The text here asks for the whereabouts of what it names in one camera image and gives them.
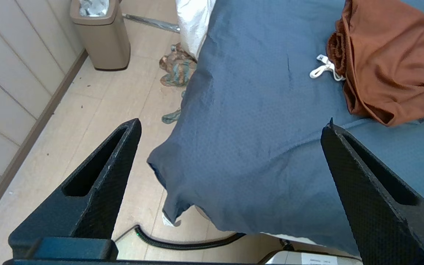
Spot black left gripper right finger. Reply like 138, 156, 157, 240
321, 118, 424, 265

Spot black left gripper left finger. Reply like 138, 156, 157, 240
9, 118, 142, 260

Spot rust brown shorts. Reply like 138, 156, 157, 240
310, 0, 424, 127

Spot teal brown patterned slipper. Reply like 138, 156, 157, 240
162, 109, 181, 124

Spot blue bed sheet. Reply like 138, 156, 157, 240
147, 0, 424, 256

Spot brown trash bin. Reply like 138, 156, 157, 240
70, 0, 131, 71

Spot teal patterned cloth on floor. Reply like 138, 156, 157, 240
159, 42, 198, 87

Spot grey metal rod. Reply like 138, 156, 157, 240
123, 14, 180, 33

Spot white plastic bin bag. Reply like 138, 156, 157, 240
79, 0, 109, 17

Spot black corrugated hose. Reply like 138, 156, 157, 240
135, 225, 247, 251

